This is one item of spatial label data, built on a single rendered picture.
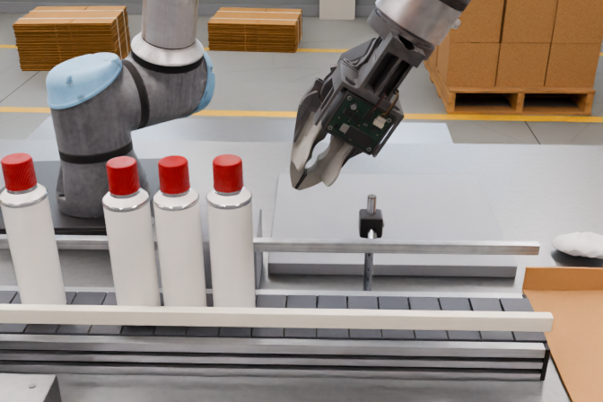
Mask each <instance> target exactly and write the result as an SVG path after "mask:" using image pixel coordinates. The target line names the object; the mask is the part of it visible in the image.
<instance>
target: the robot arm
mask: <svg viewBox="0 0 603 402"><path fill-rule="evenodd" d="M470 1H471V0H377V1H376V2H375V4H376V7H377V8H374V9H373V11H372V13H371V15H370V16H369V18H368V20H367V22H368V24H369V25H370V26H371V27H372V28H373V29H374V30H375V31H376V32H377V33H378V34H379V35H380V36H379V37H378V38H372V39H369V40H367V41H365V42H364V43H362V44H360V45H358V46H356V47H354V48H351V49H349V50H347V51H346V52H344V53H342V54H341V56H340V58H339V59H338V61H337V63H336V64H331V65H330V70H331V71H330V72H329V73H328V74H327V75H326V76H325V77H324V79H323V80H322V79H320V78H318V77H316V78H315V81H314V83H313V85H312V86H311V87H310V88H309V89H308V90H307V91H306V92H305V94H304V95H303V97H302V98H301V101H300V104H299V106H298V109H297V115H296V121H295V128H294V134H293V147H292V154H291V160H290V178H291V182H292V188H295V189H297V190H303V189H305V188H310V187H313V186H315V185H317V184H319V183H320V182H321V181H323V183H324V184H325V185H326V186H327V187H330V186H331V185H333V184H334V182H335V181H336V179H337V178H338V176H339V173H340V171H341V168H343V166H344V165H345V164H346V162H347V161H348V160H349V159H351V158H353V157H355V156H356V155H358V154H360V153H366V154H368V155H372V157H373V158H376V156H377V155H378V153H379V152H380V150H381V149H382V147H383V146H384V145H385V143H387V141H388V140H389V138H390V137H391V135H392V134H393V132H394V131H395V130H396V128H397V127H398V125H399V123H400V122H401V121H402V119H403V118H404V116H405V115H404V112H403V110H402V106H401V103H400V100H399V94H398V93H399V91H398V87H399V86H400V84H402V82H403V81H404V79H405V78H406V76H407V75H408V73H409V72H410V70H411V69H412V67H413V66H414V67H416V68H417V67H418V66H419V65H420V64H421V62H422V61H423V60H424V61H426V60H428V58H429V57H430V55H431V54H432V53H433V51H434V50H435V46H437V45H441V43H442V41H443V40H444V38H445V37H446V35H447V34H448V33H449V31H450V29H451V28H453V29H457V28H458V27H459V26H460V20H459V17H460V15H461V14H462V13H463V11H464V10H465V9H466V7H467V6H468V4H469V3H470ZM198 4H199V0H143V13H142V32H140V33H139V34H137V35H136V36H135V37H134V38H133V40H132V44H131V57H130V58H126V59H120V58H119V56H118V55H116V54H113V53H107V52H104V53H96V54H93V55H91V54H89V55H84V56H80V57H75V58H72V59H69V60H67V61H65V62H63V63H61V64H59V65H57V66H55V67H54V68H53V69H52V70H51V71H50V72H49V73H48V76H47V79H46V85H47V91H48V105H49V107H50V112H51V117H52V121H53V126H54V130H55V135H56V140H57V148H58V152H59V158H60V166H59V173H58V178H57V189H56V199H57V207H58V209H59V211H60V212H61V213H63V214H66V215H69V216H73V217H77V218H100V217H104V211H103V205H102V199H103V198H104V196H105V195H106V194H107V193H108V192H109V182H108V175H107V168H106V164H107V162H108V161H109V160H110V159H113V158H116V157H120V156H128V157H132V158H134V159H135V160H136V161H137V169H138V177H139V183H140V188H142V189H143V190H145V191H146V192H147V193H148V194H149V196H150V195H151V190H150V183H149V179H148V177H147V175H146V173H145V171H144V169H143V167H142V165H141V163H140V161H139V160H138V158H137V156H136V154H135V151H134V147H133V141H132V135H131V132H132V131H135V130H138V129H141V128H145V127H150V126H154V125H158V124H161V123H164V122H167V121H171V120H174V119H182V118H187V117H189V116H191V115H192V114H195V113H198V112H200V111H201V110H203V109H205V108H206V107H207V105H208V104H209V103H210V101H211V99H212V98H213V95H214V87H215V74H214V73H213V71H212V68H213V67H214V66H213V63H212V61H211V58H210V57H209V56H208V54H207V53H206V52H205V51H204V47H203V45H202V44H201V42H200V41H199V40H198V39H197V38H196V32H197V14H198ZM392 126H393V127H392ZM390 128H391V129H390ZM328 133H329V134H331V137H330V142H329V145H328V148H327V149H326V150H325V151H324V152H323V153H320V154H319V155H318V157H317V160H316V161H315V162H314V164H313V165H311V166H310V167H309V168H308V169H307V168H306V169H305V165H306V163H307V162H308V161H309V160H310V159H311V158H312V152H313V149H314V147H315V146H316V144H317V143H318V142H320V141H322V140H324V139H325V137H326V136H327V134H328ZM385 135H386V136H385ZM384 136H385V138H384ZM383 138H384V139H383ZM382 139H383V141H382ZM381 141H382V142H381Z"/></svg>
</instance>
